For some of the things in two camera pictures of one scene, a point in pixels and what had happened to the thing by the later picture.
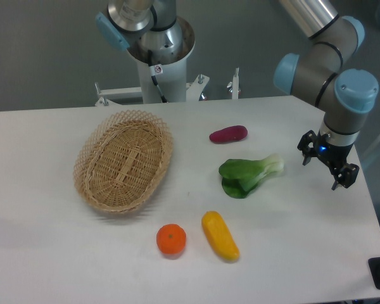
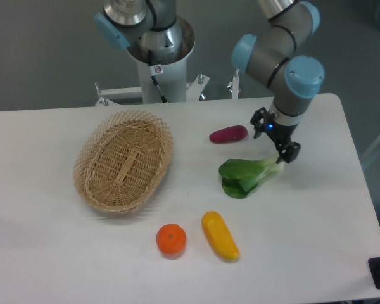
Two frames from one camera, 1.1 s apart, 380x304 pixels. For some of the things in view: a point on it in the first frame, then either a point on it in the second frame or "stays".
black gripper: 335,156 to 280,133
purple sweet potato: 229,134 stays
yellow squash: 221,235 stays
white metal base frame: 194,92 stays
